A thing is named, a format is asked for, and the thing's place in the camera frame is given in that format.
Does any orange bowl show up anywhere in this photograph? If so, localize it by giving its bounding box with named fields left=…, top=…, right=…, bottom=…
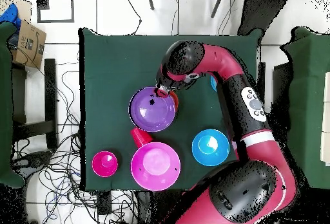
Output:
left=168, top=91, right=179, bottom=112

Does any wide purple bowl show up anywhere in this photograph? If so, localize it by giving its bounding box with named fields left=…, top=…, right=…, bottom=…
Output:
left=128, top=86, right=177, bottom=133

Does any red cup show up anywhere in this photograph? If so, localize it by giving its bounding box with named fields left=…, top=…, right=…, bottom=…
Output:
left=130, top=127, right=154, bottom=149

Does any flat-bottomed blue bowl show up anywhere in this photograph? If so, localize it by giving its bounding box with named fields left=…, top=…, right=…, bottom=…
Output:
left=209, top=75, right=218, bottom=93

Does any deep blue bowl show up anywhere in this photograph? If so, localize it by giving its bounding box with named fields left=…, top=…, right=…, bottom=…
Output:
left=191, top=128, right=231, bottom=167

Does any large pink bowl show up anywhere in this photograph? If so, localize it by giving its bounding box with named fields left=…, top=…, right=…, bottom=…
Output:
left=130, top=142, right=181, bottom=192

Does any dark green table cloth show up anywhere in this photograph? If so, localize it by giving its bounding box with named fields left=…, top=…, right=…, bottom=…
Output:
left=78, top=27, right=265, bottom=191

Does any small crimson bowl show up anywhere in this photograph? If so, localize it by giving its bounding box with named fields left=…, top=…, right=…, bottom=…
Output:
left=92, top=151, right=119, bottom=178

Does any black wooden bench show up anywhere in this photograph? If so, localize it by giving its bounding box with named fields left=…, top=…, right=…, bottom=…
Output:
left=11, top=58, right=59, bottom=150

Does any person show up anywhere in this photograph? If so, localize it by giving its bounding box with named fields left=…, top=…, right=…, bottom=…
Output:
left=237, top=0, right=291, bottom=37

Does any cardboard box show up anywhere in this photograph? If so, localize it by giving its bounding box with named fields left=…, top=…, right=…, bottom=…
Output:
left=11, top=20, right=47, bottom=70

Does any grey black equipment base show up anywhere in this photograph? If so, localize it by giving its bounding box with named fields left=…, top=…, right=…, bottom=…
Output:
left=12, top=150, right=53, bottom=176

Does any green cloth covered table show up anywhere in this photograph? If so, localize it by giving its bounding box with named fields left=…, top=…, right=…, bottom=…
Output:
left=279, top=26, right=330, bottom=190
left=0, top=21, right=25, bottom=189

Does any white box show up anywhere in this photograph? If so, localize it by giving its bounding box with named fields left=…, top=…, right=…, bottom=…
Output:
left=320, top=71, right=330, bottom=167

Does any blue bag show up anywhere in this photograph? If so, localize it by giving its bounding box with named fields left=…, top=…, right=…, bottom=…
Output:
left=0, top=2, right=22, bottom=29

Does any black floor cable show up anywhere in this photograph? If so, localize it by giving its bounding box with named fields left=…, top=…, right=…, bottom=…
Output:
left=125, top=0, right=143, bottom=36

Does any black square floor frame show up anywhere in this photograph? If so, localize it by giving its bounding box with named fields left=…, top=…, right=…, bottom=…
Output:
left=36, top=0, right=75, bottom=24

